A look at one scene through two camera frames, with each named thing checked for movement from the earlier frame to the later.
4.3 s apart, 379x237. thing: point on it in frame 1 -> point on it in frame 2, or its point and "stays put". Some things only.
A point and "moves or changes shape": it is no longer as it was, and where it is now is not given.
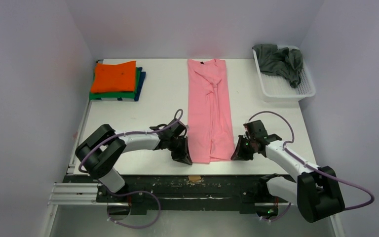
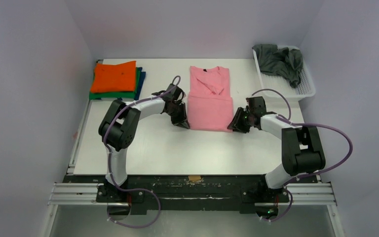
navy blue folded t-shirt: (142, 77) stays put
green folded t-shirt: (128, 94) stays put
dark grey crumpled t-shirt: (285, 62) stays put
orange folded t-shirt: (111, 78) stays put
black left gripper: (183, 155) -> (182, 119)
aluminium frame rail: (64, 195) stays put
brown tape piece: (194, 177) stays put
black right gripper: (245, 147) -> (244, 117)
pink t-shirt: (210, 134) moves or changes shape
